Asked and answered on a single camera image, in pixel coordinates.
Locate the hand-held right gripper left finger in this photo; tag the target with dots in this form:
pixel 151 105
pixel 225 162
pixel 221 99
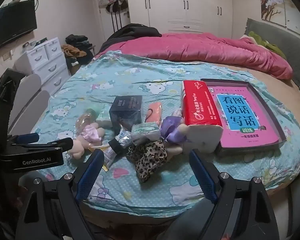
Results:
pixel 90 175

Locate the brown scarf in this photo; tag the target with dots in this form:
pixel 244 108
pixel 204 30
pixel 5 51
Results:
pixel 72 51

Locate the grey chair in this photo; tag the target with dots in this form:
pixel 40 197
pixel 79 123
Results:
pixel 35 112

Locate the white wardrobe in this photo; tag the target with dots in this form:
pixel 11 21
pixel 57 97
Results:
pixel 180 5

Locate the purple ribbon plush bear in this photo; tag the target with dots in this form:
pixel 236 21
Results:
pixel 171 127

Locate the pink book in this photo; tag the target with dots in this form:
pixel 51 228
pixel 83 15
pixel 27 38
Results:
pixel 240 115

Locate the yellow white packet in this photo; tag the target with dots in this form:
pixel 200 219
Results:
pixel 108 157

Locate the black box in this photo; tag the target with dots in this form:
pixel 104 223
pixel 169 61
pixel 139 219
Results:
pixel 126 112

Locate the black coat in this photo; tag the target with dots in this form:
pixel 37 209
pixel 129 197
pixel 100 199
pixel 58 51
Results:
pixel 132 31

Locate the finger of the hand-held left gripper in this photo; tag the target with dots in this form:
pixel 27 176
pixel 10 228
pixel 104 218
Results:
pixel 27 138
pixel 62 143

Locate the white drawer cabinet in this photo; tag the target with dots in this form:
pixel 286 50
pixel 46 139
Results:
pixel 47 65

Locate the hanging bags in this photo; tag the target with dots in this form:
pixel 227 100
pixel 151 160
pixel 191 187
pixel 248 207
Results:
pixel 113 2

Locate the pink dress plush bear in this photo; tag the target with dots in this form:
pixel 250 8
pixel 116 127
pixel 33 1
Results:
pixel 90 132

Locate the white lace scrunchie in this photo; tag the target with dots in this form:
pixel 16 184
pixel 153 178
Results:
pixel 176 113

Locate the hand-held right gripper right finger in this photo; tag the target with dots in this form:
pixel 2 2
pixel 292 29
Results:
pixel 202 177

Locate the green white packet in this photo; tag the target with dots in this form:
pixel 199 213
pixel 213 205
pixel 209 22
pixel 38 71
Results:
pixel 145 131

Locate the pink face mask pack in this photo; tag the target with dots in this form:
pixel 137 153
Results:
pixel 155 111

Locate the green blanket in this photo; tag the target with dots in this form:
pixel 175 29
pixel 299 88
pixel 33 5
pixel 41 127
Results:
pixel 265 43

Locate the black television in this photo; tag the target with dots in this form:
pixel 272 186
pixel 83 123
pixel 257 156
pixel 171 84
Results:
pixel 12 25

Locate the dark clothes pile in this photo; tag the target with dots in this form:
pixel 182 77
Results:
pixel 77 41

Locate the cartoon printed bedsheet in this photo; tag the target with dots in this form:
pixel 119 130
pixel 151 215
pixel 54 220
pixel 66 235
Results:
pixel 140 80

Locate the white blue snack packet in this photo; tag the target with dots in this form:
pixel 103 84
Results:
pixel 123 138

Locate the pink duvet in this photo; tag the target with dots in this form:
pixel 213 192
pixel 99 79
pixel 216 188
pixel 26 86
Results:
pixel 190 47

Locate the grey headboard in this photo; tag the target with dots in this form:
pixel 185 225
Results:
pixel 285 40

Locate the red tissue pack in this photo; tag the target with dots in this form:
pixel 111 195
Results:
pixel 202 105

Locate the leopard print scrunchie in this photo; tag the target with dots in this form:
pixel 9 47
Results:
pixel 147 160

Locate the floral wall painting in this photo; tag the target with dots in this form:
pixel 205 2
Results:
pixel 275 2

